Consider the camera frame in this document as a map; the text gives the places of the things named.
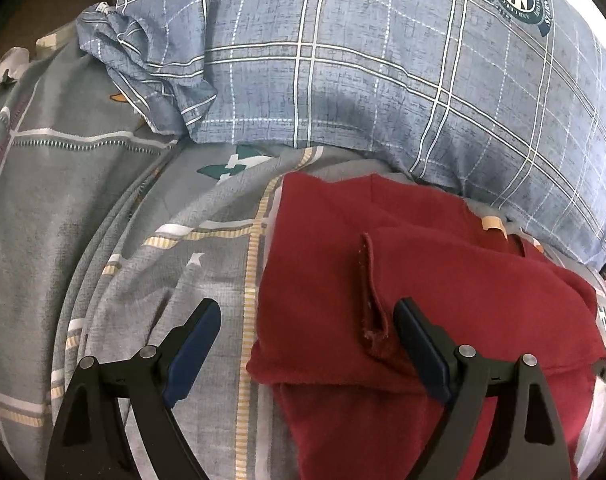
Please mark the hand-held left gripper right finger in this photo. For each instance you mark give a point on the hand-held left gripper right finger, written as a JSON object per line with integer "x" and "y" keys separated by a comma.
{"x": 425, "y": 350}

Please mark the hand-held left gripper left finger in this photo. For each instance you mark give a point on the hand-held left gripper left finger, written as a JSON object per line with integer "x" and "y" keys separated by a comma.
{"x": 195, "y": 349}

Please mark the grey folded quilt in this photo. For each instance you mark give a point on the grey folded quilt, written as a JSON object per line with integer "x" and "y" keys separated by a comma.
{"x": 48, "y": 200}

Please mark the blue plaid pillow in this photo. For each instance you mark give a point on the blue plaid pillow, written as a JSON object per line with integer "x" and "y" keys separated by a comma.
{"x": 383, "y": 60}

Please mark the grey plaid bed sheet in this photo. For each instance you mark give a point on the grey plaid bed sheet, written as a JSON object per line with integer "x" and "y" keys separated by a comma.
{"x": 193, "y": 270}

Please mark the red knit garment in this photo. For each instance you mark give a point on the red knit garment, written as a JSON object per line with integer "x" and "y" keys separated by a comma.
{"x": 333, "y": 310}

